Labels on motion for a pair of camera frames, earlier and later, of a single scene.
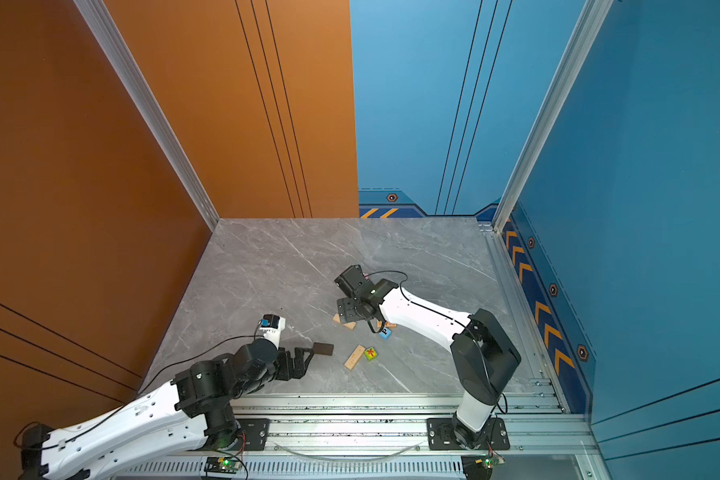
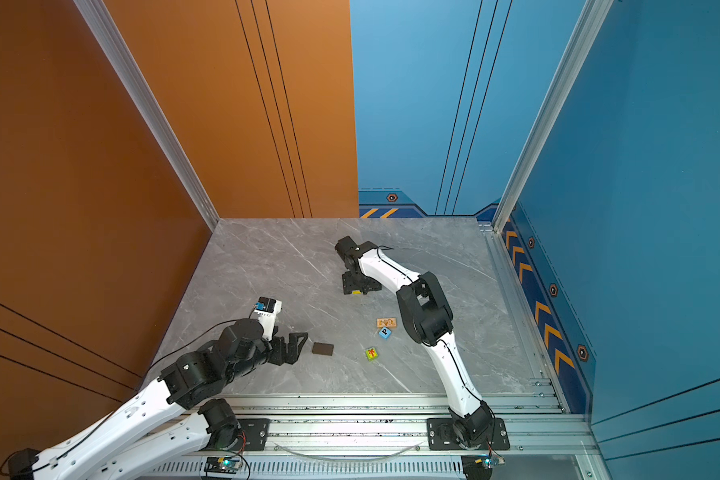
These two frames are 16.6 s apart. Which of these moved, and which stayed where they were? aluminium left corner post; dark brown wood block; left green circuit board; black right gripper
Moved: black right gripper
Stayed: dark brown wood block; aluminium left corner post; left green circuit board
